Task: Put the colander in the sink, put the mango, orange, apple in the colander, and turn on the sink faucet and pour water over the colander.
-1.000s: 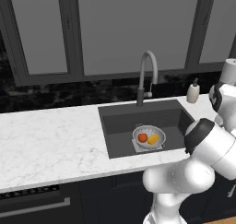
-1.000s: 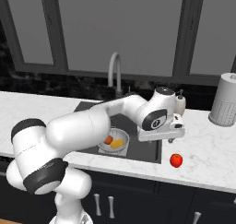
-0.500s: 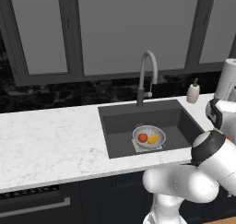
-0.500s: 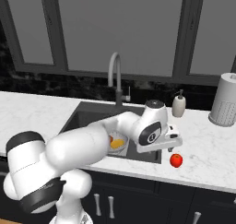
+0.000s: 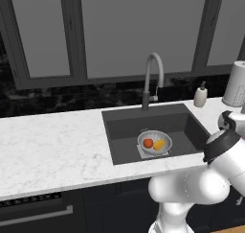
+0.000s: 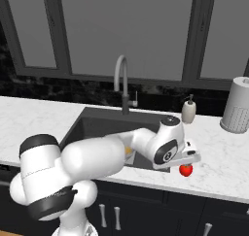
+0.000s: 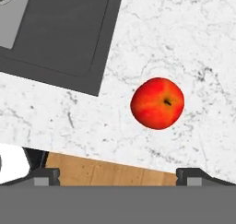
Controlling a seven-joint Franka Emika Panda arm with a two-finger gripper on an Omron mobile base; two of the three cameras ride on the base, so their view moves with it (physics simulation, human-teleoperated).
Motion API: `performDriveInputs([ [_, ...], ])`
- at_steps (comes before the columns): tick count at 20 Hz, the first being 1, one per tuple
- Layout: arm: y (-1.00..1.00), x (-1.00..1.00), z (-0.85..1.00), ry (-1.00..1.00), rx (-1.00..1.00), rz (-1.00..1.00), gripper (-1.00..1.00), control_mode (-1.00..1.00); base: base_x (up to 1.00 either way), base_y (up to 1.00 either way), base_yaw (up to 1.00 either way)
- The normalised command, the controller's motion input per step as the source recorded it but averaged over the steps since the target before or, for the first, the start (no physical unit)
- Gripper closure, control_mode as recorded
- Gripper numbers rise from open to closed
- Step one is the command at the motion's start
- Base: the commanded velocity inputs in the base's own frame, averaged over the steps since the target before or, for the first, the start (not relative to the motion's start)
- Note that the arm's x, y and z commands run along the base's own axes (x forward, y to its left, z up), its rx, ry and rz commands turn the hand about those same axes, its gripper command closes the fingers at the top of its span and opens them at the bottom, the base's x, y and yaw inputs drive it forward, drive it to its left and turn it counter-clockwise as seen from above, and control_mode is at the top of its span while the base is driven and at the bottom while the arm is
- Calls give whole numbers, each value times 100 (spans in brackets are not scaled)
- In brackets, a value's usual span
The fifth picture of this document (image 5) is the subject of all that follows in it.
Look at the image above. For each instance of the yellow mango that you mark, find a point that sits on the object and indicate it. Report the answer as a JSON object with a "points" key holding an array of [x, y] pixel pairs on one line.
{"points": [[159, 144]]}

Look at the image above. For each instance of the white paper towel roll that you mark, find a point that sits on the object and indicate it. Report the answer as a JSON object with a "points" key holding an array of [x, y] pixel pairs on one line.
{"points": [[236, 83]]}

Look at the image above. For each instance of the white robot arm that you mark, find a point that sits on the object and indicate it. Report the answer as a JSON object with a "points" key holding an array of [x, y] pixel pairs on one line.
{"points": [[191, 185]]}

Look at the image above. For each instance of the white soap dispenser bottle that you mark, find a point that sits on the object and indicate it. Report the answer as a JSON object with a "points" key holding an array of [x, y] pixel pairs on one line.
{"points": [[200, 96]]}

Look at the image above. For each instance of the grey curved sink faucet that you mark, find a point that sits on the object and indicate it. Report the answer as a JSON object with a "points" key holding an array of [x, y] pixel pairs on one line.
{"points": [[150, 80]]}

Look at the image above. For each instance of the black dishwasher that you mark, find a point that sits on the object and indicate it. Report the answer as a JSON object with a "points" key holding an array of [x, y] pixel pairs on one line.
{"points": [[41, 213]]}

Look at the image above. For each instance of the red apple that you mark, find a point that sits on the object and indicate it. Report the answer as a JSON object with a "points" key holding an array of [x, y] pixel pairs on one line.
{"points": [[148, 143]]}

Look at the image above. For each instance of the dark cupboard door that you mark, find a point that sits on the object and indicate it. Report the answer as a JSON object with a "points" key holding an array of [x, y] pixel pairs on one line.
{"points": [[118, 208]]}

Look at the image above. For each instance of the white metal colander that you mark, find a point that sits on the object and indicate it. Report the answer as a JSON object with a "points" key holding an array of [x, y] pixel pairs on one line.
{"points": [[154, 143]]}

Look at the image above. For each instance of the dark grey sink basin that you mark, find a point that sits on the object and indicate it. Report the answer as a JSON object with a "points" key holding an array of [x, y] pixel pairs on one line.
{"points": [[153, 134]]}

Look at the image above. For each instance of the dark framed window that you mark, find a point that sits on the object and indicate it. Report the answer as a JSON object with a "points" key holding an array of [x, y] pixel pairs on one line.
{"points": [[127, 32]]}

